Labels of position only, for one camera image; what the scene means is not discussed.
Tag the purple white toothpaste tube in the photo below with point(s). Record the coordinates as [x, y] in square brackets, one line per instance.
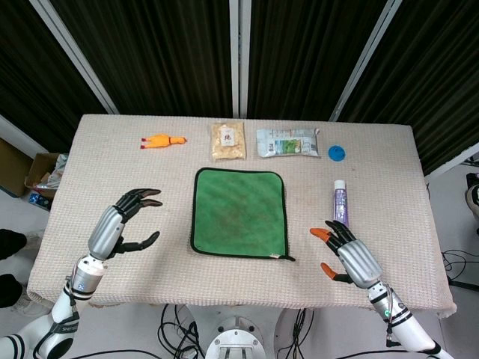
[340, 205]

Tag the large brown cardboard box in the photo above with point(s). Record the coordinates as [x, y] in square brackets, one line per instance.
[11, 168]

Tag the silver pouch with green print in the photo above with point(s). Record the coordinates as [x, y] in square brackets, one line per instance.
[288, 144]

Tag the right silver orange-tipped robot hand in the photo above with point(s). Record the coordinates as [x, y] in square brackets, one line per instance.
[359, 261]

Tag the white metal frame post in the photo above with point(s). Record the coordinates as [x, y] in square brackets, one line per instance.
[75, 56]
[239, 56]
[365, 56]

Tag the beige waffle tablecloth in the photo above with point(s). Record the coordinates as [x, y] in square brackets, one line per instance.
[97, 168]

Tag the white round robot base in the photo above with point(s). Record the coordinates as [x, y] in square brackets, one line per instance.
[235, 338]

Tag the green cloth with black trim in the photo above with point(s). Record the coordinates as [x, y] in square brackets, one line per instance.
[239, 213]

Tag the orange rubber chicken toy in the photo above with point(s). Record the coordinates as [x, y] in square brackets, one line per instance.
[161, 141]

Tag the clear bag of beige snacks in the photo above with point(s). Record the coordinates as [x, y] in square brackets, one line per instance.
[228, 149]

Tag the black pleated curtain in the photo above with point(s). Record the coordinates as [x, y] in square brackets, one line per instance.
[303, 52]
[157, 52]
[22, 75]
[434, 67]

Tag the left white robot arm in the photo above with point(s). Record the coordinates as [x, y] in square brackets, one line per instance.
[84, 278]

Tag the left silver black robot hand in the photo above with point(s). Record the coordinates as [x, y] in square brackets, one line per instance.
[106, 230]

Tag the blue round plastic lid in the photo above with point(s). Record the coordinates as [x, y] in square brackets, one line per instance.
[337, 154]

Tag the open cardboard box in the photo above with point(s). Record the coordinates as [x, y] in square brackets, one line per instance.
[37, 168]

